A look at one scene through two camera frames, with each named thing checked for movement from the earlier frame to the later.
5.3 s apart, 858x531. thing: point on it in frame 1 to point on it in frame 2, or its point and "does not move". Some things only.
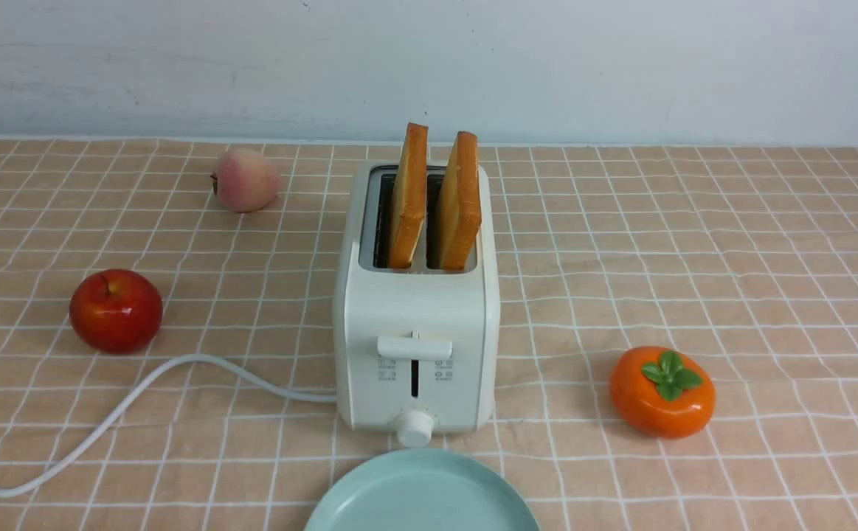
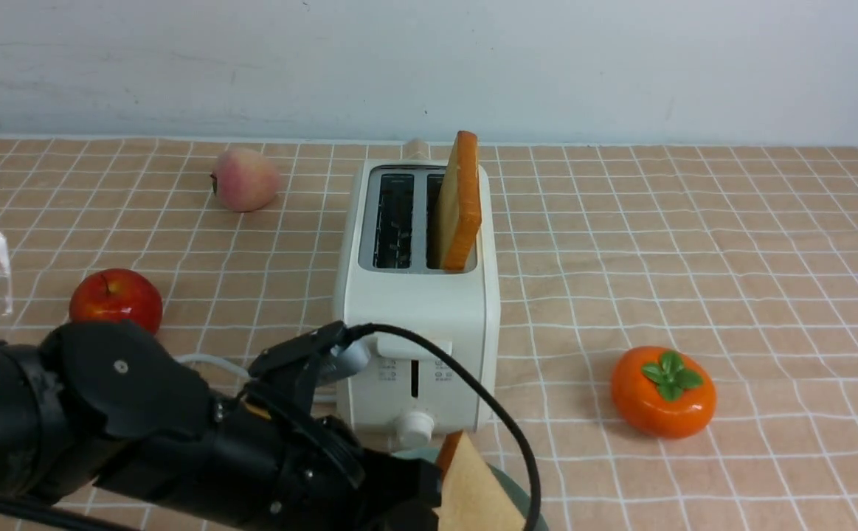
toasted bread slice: x=408 y=205 to x=473 y=499
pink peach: x=246 y=181 does not move
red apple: x=115 y=311 does not move
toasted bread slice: x=459 y=212 does not move
